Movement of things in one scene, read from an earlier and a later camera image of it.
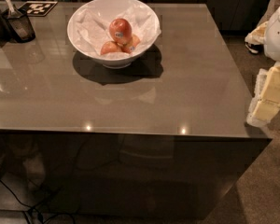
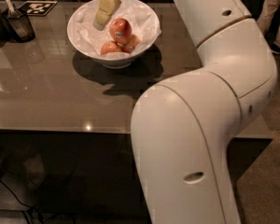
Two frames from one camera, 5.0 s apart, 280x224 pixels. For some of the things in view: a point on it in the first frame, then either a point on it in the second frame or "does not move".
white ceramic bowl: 114,30 does not move
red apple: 120,31 does not move
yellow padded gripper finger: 272,91 -> 109,1
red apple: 110,47 does not move
